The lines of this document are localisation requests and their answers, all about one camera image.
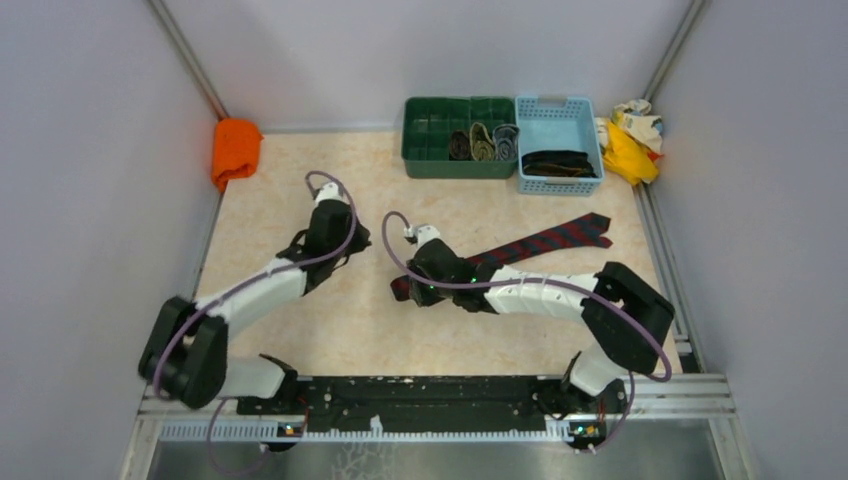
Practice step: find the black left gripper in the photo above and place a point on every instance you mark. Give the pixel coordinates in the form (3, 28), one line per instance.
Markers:
(361, 241)

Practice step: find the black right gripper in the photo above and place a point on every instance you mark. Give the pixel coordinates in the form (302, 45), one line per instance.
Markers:
(422, 298)

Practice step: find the red navy striped tie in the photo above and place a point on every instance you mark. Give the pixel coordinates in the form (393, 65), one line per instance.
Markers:
(587, 230)

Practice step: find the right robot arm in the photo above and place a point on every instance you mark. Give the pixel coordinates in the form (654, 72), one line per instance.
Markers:
(627, 318)

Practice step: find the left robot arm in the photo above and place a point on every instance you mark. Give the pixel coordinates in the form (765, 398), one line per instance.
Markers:
(186, 357)

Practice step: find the dark brown rolled tie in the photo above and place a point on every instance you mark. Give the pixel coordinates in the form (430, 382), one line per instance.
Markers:
(459, 146)

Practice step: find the orange folded cloth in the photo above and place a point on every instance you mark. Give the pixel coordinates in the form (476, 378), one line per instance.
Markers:
(236, 151)

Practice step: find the green compartment organizer tray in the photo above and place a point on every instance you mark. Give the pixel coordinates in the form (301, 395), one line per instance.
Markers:
(427, 125)

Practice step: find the olive rolled tie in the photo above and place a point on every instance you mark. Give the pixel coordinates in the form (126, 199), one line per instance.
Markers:
(482, 146)

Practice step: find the grey rolled tie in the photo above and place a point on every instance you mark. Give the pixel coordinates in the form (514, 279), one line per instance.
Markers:
(505, 138)

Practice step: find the black tie in basket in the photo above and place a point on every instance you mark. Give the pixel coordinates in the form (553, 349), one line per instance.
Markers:
(558, 163)

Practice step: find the light blue plastic basket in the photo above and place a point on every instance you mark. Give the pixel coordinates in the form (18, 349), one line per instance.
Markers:
(557, 124)

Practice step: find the yellow crumpled cloth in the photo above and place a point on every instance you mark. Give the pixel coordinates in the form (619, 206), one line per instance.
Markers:
(628, 158)

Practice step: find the white patterned crumpled cloth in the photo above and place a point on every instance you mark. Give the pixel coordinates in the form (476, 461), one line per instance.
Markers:
(636, 119)

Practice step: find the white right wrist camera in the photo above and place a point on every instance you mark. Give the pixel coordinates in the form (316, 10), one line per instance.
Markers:
(419, 235)

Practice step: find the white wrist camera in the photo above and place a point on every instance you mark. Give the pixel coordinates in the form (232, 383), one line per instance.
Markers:
(419, 235)
(329, 191)

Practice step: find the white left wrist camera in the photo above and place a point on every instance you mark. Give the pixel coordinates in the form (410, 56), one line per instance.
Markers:
(329, 191)

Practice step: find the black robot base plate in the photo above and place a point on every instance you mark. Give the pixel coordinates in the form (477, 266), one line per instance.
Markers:
(435, 404)

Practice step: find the white slotted cable duct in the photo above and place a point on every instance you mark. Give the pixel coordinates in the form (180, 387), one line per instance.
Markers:
(269, 431)

